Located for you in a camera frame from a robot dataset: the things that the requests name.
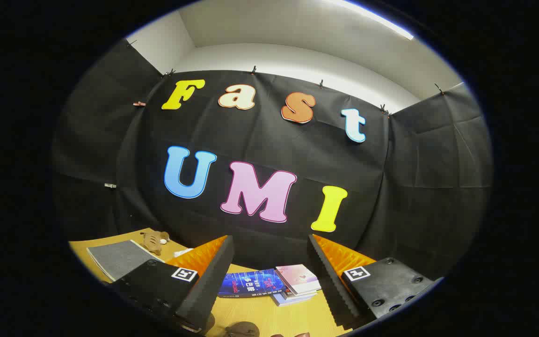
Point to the beige grey fabric storage box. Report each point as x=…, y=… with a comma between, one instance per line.
x=120, y=260

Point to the brown slipper shoe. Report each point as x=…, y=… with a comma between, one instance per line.
x=293, y=335
x=244, y=330

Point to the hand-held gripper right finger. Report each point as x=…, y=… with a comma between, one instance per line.
x=330, y=290

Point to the pink book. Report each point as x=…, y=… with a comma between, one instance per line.
x=297, y=277

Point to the brown plush toy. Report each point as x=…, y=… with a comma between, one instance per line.
x=152, y=241

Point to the light blue book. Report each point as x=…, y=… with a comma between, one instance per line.
x=288, y=301

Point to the white-edged book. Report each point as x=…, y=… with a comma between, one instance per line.
x=304, y=295

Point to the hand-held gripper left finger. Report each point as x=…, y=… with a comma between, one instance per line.
x=213, y=285

